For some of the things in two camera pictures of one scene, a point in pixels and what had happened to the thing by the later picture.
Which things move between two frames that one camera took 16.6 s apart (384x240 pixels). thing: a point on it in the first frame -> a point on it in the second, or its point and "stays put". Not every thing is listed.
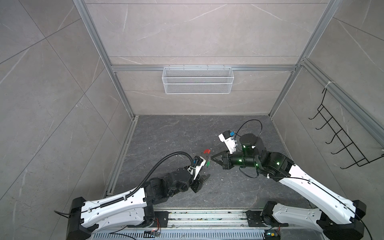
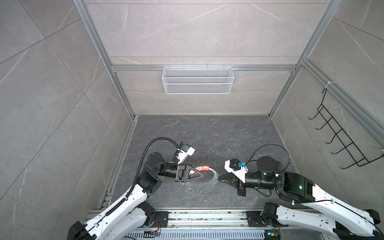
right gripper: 226,162 -> 234,181
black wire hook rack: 358,158 stays put
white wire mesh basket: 197,80 stays put
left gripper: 198,186 -> 183,172
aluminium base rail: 218,219 stays put
